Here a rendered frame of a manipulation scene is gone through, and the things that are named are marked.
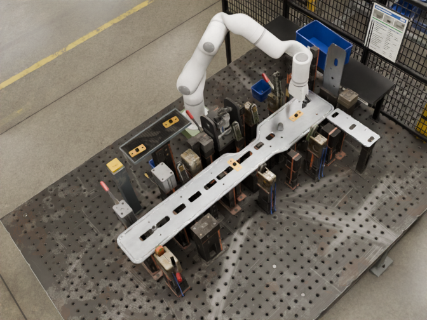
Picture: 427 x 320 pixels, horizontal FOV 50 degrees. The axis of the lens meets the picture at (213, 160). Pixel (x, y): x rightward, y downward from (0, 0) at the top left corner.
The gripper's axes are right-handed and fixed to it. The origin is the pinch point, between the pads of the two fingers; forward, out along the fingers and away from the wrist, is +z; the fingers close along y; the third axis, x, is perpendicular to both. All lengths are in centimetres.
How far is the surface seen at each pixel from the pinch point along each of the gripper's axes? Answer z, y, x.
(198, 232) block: 9, 17, -86
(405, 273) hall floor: 112, 89, 16
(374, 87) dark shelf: 9.1, 18.4, 43.7
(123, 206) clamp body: 5, -17, -105
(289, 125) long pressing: 11.9, 1.9, -7.6
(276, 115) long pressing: 11.9, -7.7, -7.6
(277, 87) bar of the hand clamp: -1.1, -13.9, -1.1
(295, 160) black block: 12.7, 19.8, -21.7
